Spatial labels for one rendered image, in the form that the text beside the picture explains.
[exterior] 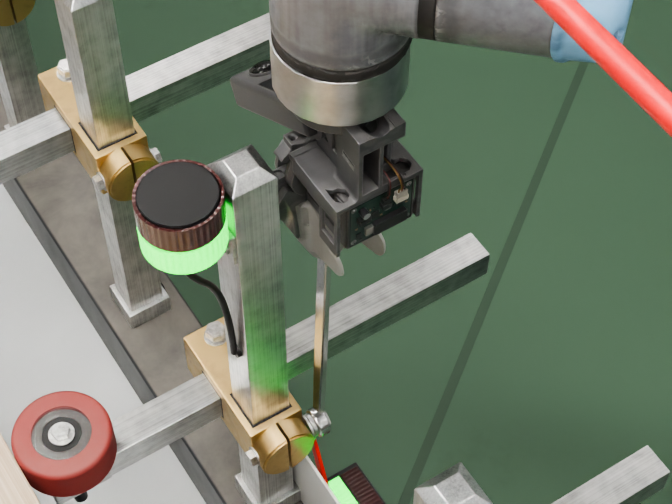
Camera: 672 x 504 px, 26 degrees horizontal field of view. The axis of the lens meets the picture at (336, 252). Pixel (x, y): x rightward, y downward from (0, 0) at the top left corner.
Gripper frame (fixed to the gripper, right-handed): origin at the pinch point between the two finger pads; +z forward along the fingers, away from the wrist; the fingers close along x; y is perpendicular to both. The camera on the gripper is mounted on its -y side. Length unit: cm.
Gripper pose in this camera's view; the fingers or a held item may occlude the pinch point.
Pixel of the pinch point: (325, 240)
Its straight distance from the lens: 112.9
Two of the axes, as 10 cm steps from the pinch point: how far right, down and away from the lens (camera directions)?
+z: 0.0, 5.9, 8.1
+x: 8.4, -4.3, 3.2
